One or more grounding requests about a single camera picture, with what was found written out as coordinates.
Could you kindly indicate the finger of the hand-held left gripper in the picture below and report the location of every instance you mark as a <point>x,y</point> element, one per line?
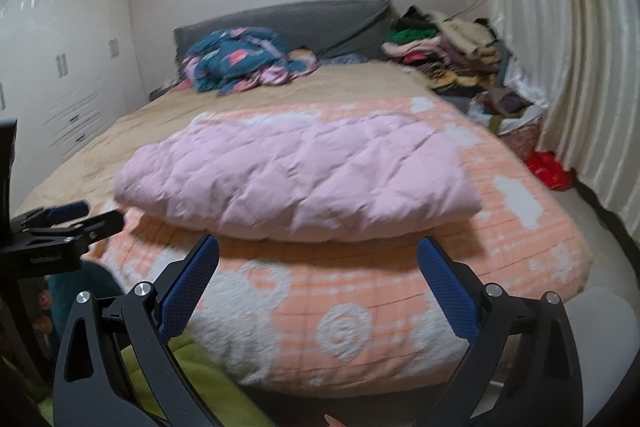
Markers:
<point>70,209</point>
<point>100,224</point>

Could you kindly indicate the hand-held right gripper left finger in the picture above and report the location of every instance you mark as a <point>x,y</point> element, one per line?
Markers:
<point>190,292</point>

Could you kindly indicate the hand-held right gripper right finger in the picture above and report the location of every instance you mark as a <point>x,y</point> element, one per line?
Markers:
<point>447,292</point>

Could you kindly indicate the pink quilted jacket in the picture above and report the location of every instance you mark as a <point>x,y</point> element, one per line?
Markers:
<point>300,177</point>

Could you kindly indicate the pile of folded clothes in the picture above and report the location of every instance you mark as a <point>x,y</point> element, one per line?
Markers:
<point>450,47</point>

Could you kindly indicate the person's left hand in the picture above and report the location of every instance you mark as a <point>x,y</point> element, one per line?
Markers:
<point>44,307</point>

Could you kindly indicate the teal garment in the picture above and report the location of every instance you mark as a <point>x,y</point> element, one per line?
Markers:
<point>95,282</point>

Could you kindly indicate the orange checked fleece blanket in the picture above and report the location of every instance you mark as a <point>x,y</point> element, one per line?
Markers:
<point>350,287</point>

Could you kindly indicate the yellow-green cloth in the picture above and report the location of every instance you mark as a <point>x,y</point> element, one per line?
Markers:
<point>220,387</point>

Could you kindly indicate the beige bed sheet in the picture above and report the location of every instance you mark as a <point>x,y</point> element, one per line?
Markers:
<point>150,127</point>

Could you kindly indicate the white wardrobe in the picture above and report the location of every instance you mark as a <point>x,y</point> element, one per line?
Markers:
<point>65,57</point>

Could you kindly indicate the red cloth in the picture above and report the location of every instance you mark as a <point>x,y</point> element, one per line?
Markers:
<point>547,169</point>

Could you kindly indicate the teal flamingo print quilt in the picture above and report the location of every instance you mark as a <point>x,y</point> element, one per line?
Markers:
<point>235,57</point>

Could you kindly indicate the dark patterned pillow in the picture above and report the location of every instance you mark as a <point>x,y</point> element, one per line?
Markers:
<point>345,57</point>

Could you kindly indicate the white satin curtain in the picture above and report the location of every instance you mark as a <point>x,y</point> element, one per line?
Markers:
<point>560,32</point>

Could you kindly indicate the grey padded headboard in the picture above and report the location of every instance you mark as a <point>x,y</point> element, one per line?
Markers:
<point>310,27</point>

